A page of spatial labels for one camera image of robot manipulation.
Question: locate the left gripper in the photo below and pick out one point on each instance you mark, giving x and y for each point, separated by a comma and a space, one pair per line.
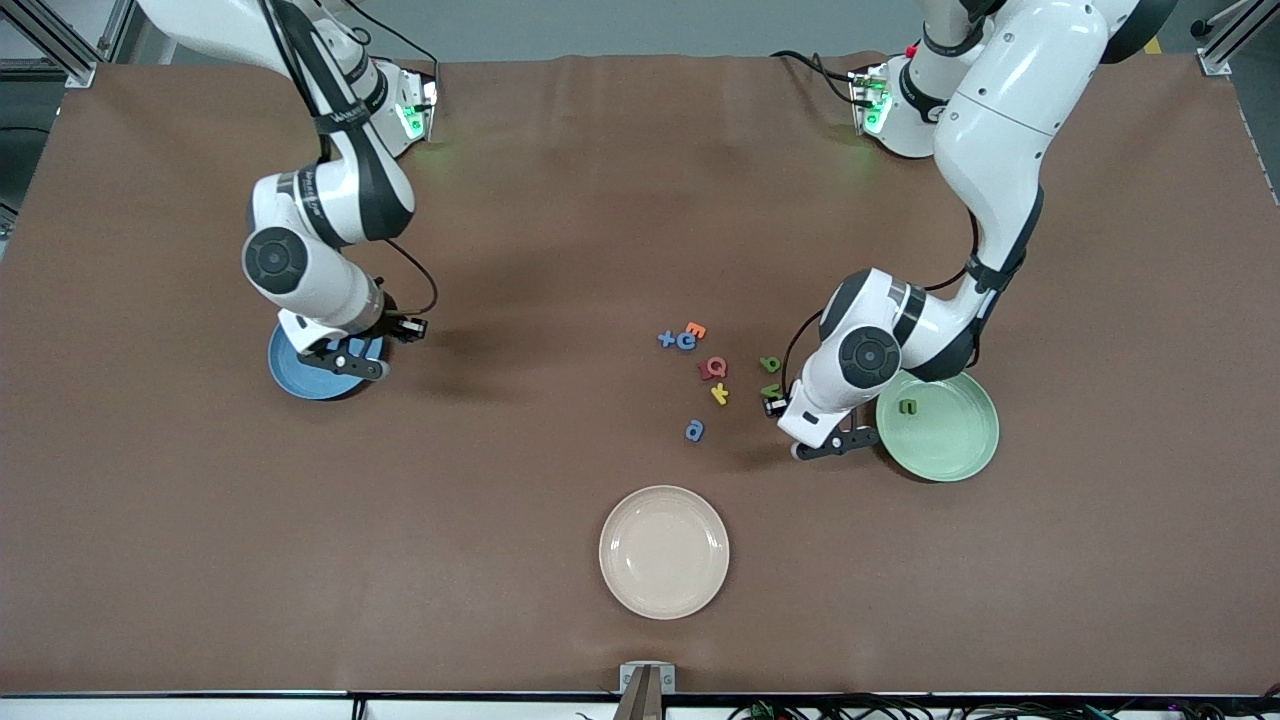
779, 403

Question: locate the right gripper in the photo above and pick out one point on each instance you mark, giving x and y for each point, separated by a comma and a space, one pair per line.
393, 325

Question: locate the blue foam letter a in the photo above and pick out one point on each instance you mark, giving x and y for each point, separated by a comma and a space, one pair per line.
700, 428

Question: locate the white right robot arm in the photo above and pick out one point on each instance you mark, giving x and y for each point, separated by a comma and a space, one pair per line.
335, 285

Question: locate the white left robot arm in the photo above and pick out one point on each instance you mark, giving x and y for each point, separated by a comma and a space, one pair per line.
1010, 110

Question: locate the pink foam letter Q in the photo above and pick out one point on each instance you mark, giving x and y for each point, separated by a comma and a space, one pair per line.
722, 372

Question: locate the blue plate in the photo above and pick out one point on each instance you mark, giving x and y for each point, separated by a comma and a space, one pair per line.
300, 380

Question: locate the green plate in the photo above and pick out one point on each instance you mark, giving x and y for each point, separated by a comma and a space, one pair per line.
950, 440

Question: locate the beige plate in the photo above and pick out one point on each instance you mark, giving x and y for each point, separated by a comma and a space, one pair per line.
664, 552

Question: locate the metal bracket with bar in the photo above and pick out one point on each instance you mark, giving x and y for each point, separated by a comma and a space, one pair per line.
645, 690

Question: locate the aluminium frame profile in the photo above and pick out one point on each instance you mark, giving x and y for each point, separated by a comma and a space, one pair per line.
60, 45
1215, 50

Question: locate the white table edge rail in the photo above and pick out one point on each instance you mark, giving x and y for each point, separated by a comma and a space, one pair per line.
150, 710

